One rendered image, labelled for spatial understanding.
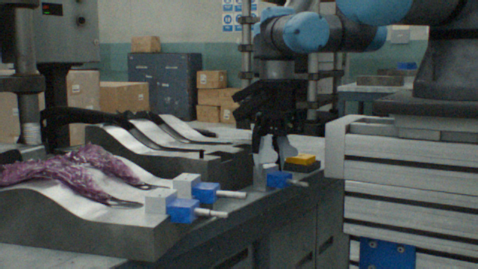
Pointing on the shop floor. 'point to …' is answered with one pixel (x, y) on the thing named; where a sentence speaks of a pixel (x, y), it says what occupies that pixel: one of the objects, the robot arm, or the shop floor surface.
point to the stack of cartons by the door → (215, 98)
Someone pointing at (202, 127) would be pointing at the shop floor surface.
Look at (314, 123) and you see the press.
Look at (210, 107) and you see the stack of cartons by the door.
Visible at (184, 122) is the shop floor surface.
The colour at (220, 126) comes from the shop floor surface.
